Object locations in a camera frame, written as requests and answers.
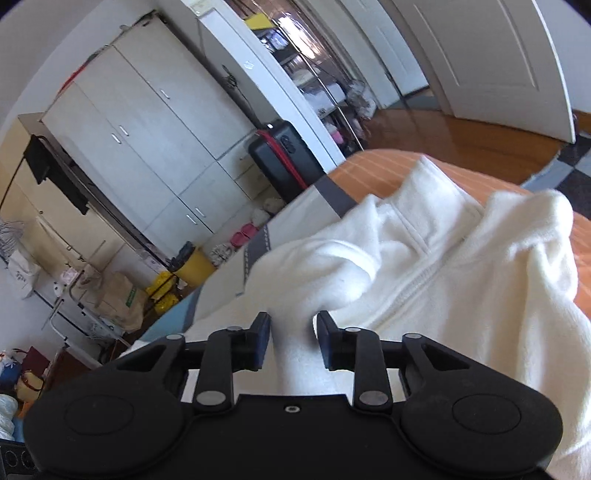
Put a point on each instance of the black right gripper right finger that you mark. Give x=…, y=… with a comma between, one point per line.
x=447, y=406

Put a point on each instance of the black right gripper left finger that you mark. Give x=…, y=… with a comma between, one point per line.
x=129, y=410

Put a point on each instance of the white fleece zip jacket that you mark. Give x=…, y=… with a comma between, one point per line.
x=496, y=282

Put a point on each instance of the dark red gift bag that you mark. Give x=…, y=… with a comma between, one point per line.
x=35, y=363

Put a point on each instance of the white metal side table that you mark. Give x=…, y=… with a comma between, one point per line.
x=74, y=320

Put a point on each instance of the brown paper bag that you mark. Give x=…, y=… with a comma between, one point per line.
x=120, y=301

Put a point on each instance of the yellow plastic bag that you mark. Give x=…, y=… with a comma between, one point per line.
x=162, y=294

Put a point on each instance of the yellow trash bin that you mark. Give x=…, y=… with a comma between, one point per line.
x=191, y=265

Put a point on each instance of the white patterned shoes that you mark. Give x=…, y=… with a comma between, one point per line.
x=221, y=253

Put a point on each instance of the beige wooden cabinet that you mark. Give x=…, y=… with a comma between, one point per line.
x=56, y=235

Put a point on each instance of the pink slippers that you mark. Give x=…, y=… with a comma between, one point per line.
x=243, y=235

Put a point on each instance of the grey fluffy slippers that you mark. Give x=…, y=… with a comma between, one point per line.
x=262, y=214

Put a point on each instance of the checkered floor mat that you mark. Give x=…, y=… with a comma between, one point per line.
x=571, y=158

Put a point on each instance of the black hanging garment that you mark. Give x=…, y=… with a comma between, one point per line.
x=44, y=166

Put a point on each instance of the white wardrobe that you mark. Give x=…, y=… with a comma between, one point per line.
x=160, y=138

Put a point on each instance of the black red suitcase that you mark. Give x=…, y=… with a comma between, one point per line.
x=284, y=158

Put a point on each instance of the white room door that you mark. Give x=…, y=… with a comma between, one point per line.
x=495, y=61

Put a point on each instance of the metal storage shelf rack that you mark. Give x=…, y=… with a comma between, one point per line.
x=302, y=57

